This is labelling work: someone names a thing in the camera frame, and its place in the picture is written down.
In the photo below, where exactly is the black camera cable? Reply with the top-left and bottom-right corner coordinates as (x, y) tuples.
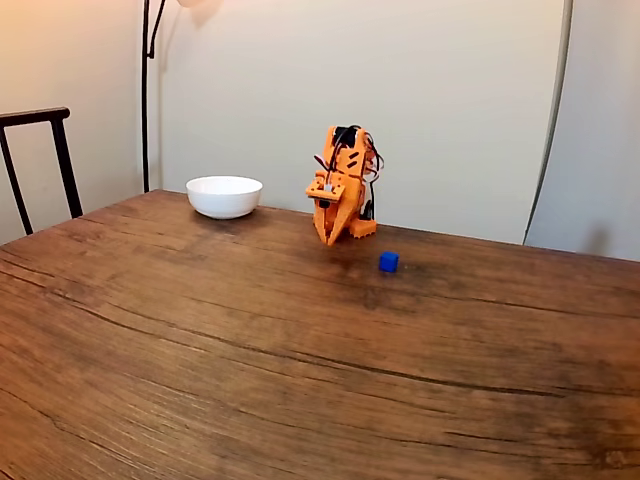
(313, 124), (363, 192)

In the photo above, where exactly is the black floor lamp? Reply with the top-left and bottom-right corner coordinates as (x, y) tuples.
(141, 0), (224, 194)

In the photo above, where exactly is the black chair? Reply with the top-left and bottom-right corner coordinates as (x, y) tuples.
(0, 106), (85, 237)

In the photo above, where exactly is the white bowl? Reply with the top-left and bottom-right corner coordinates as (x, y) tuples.
(185, 174), (264, 221)

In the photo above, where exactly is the orange camera mount with camera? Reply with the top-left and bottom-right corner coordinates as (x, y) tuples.
(305, 170), (347, 203)

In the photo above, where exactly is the grey vertical pipe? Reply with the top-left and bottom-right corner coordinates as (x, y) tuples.
(521, 0), (576, 246)

